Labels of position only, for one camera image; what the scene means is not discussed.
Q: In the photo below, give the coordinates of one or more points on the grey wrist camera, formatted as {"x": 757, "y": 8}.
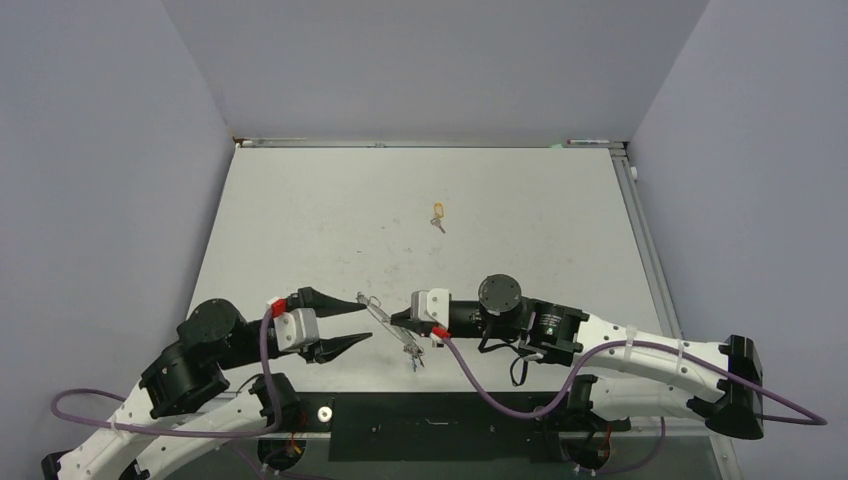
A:
{"x": 296, "y": 330}
{"x": 431, "y": 306}

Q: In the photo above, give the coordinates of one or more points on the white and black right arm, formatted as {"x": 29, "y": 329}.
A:
{"x": 618, "y": 372}

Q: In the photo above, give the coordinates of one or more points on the large metal keyring organizer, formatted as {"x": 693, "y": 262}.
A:
{"x": 409, "y": 344}

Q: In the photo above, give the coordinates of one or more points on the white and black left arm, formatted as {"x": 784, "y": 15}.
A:
{"x": 212, "y": 385}

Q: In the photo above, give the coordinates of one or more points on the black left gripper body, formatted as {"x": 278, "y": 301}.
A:
{"x": 315, "y": 351}

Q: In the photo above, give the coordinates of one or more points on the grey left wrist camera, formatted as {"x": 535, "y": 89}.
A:
{"x": 296, "y": 330}

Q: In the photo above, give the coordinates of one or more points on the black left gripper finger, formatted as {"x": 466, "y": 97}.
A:
{"x": 324, "y": 305}
{"x": 327, "y": 350}

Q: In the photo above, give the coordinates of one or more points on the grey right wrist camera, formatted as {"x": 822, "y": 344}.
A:
{"x": 431, "y": 306}

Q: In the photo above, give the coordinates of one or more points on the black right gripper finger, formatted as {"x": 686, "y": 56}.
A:
{"x": 402, "y": 318}
{"x": 419, "y": 328}

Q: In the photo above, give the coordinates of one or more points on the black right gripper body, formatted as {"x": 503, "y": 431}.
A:
{"x": 423, "y": 328}

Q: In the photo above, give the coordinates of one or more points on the silver key with yellow tag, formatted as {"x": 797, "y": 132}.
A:
{"x": 437, "y": 223}

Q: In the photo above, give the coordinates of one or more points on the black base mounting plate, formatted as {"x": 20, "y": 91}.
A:
{"x": 420, "y": 427}

